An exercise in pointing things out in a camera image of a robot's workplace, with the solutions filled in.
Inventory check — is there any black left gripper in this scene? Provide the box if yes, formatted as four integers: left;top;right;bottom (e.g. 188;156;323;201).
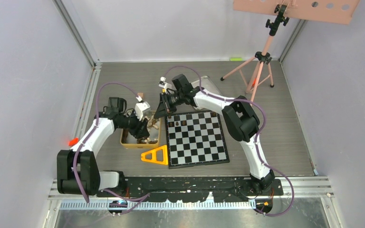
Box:
118;109;149;139

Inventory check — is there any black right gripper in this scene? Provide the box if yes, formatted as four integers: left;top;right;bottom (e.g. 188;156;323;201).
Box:
155;91;184;120

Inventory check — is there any gold tin box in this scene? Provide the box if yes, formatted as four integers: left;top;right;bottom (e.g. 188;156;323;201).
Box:
120;117;163;150

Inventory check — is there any black white folding chessboard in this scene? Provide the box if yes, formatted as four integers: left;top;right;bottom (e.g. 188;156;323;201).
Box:
164;111;230;169

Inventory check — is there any tin lid with bears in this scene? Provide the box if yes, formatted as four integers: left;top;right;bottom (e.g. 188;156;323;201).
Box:
190;76;222;111

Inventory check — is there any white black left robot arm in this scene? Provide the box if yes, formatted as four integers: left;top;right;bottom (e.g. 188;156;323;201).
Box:
57;97;151;197

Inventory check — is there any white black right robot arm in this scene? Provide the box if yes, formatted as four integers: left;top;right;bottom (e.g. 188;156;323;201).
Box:
154;74;275;195

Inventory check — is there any small wooden block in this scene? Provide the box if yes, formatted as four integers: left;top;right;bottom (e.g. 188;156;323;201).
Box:
137;93;144;99

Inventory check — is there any red orange block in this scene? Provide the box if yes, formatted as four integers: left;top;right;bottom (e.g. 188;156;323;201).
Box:
68;137;79;147

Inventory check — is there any small green block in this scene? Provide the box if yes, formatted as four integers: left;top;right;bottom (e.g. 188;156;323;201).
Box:
229;57;243;61

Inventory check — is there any pink tripod music stand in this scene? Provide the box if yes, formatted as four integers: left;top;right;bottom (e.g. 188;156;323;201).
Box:
221;0;360;101

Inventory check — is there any yellow triangular toy frame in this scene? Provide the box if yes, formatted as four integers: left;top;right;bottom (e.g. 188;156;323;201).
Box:
141;145;169;165

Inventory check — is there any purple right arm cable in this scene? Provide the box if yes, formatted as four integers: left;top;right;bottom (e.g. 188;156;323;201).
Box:
163;65;295;218

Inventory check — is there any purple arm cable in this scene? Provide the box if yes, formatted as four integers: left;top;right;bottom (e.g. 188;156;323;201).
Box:
163;65;295;218
72;82;152;216

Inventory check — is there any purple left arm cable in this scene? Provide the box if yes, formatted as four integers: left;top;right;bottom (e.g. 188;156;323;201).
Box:
72;82;152;216

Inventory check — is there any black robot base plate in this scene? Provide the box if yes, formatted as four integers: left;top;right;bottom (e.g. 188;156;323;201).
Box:
97;176;284;203

